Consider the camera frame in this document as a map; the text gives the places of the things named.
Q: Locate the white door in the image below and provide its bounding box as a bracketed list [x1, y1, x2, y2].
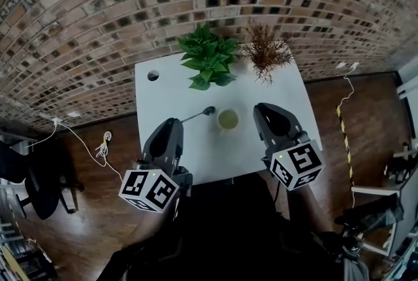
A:
[396, 57, 418, 140]

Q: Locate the person's right forearm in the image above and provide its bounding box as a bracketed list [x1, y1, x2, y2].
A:
[287, 186, 334, 235]

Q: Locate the thin white cable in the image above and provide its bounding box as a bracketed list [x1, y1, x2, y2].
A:
[336, 67, 357, 208]

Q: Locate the white desk frame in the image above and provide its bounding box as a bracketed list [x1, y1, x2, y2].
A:
[351, 142, 418, 257]

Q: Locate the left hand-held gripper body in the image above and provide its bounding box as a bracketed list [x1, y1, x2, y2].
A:
[118, 116, 193, 214]

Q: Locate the white cup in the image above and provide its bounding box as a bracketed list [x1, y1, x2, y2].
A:
[216, 108, 241, 135]

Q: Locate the brown dried potted plant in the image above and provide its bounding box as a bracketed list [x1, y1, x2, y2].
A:
[240, 21, 295, 86]

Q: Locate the yellow black striped floor tape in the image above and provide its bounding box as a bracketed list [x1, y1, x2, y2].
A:
[336, 105, 355, 188]

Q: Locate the person's black clothing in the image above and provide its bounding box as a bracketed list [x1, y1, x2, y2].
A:
[96, 171, 347, 281]

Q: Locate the coiled white cable bundle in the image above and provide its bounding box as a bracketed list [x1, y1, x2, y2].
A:
[95, 131, 114, 167]

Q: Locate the green potted plant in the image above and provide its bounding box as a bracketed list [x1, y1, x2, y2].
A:
[176, 23, 242, 91]

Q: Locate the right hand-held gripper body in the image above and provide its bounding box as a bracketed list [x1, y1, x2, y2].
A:
[253, 102, 325, 191]

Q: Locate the long white cable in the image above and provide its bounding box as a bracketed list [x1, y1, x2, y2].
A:
[24, 119, 125, 182]

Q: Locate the white table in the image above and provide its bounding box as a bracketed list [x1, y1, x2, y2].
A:
[135, 52, 324, 186]

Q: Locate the white shelf unit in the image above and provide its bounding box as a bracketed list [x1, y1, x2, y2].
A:
[0, 129, 37, 281]

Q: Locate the black office chair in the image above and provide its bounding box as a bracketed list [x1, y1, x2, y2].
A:
[0, 142, 86, 220]

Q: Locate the person's left forearm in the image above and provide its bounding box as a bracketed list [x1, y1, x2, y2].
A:
[148, 197, 180, 243]

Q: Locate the metal spoon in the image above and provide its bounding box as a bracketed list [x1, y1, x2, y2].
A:
[181, 105, 216, 125]

